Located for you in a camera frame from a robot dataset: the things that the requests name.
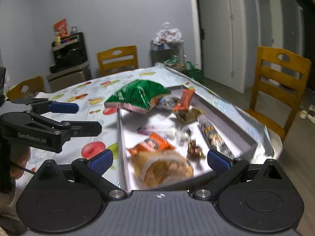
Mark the white door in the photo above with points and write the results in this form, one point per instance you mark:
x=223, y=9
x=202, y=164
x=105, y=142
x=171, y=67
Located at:
x=216, y=29

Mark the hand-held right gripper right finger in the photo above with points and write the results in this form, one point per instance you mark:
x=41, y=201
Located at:
x=219, y=162

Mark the gold candy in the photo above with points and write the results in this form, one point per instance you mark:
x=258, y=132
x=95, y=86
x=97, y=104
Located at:
x=196, y=152
x=192, y=143

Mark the small dark jar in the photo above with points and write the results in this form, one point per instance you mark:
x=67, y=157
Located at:
x=73, y=30

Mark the long orange snack bar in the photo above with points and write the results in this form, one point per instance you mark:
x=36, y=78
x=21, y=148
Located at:
x=184, y=99

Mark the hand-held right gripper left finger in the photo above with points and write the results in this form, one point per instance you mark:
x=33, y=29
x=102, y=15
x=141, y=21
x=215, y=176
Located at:
x=101, y=162

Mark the wooden chair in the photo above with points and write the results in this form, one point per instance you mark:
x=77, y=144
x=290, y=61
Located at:
x=37, y=84
x=270, y=86
x=118, y=62

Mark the white plastic bag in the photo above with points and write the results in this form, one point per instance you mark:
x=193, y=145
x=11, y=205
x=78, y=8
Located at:
x=168, y=35

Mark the clear yellow cake packet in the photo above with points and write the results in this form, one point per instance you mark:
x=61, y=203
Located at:
x=162, y=169

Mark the clear melon seed bag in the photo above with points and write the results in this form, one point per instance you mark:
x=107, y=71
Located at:
x=169, y=102

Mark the red snack bag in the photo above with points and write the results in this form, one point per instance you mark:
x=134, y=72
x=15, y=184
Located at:
x=61, y=28

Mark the fruit print tablecloth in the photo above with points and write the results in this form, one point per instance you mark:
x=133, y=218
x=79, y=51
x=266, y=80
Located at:
x=98, y=113

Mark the clear pink candy packet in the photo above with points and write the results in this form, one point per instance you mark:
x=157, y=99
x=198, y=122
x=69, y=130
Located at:
x=152, y=129

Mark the dark chocolate stick tube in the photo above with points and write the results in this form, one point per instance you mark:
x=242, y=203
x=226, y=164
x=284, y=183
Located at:
x=211, y=132

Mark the metal trolley cart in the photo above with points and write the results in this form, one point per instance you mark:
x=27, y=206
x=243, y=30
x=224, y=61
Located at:
x=167, y=52

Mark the white slipper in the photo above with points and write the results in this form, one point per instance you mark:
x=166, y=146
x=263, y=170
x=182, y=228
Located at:
x=303, y=114
x=312, y=113

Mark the small orange snack packet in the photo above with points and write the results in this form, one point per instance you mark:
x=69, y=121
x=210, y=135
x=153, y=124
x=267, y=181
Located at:
x=152, y=143

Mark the green foil packets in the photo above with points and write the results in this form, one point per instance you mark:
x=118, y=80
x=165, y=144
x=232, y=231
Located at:
x=172, y=62

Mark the green shopping bag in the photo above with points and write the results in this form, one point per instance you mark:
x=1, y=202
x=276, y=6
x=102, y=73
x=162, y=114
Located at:
x=194, y=73

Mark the black silver water dispenser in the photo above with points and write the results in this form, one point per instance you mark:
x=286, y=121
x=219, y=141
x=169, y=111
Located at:
x=71, y=61

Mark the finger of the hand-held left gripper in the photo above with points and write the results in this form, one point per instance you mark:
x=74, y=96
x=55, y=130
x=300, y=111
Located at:
x=62, y=107
x=83, y=129

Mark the grey cardboard box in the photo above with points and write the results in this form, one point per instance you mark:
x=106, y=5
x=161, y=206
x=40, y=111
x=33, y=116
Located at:
x=137, y=120

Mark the golden brown pastry packet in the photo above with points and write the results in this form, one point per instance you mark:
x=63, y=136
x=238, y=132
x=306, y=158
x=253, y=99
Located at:
x=187, y=115

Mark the green snack bag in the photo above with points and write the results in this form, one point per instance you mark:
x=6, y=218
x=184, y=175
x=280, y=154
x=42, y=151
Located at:
x=137, y=93

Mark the person's left hand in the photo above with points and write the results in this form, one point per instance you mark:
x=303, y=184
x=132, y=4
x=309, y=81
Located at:
x=22, y=156

